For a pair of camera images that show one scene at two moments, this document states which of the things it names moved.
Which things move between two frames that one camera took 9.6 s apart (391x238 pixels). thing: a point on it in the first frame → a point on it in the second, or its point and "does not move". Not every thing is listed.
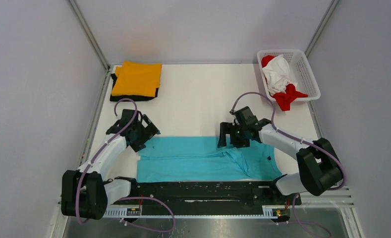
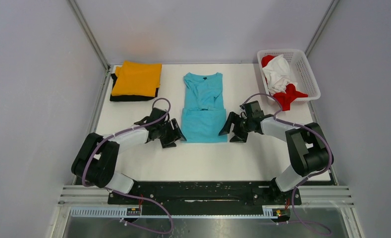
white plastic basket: [300, 70] does not move
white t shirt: [277, 75] does not move
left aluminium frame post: [89, 36] does not move
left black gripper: [149, 131] → [175, 134]
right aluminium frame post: [321, 28] does not move
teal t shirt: [169, 159] → [204, 115]
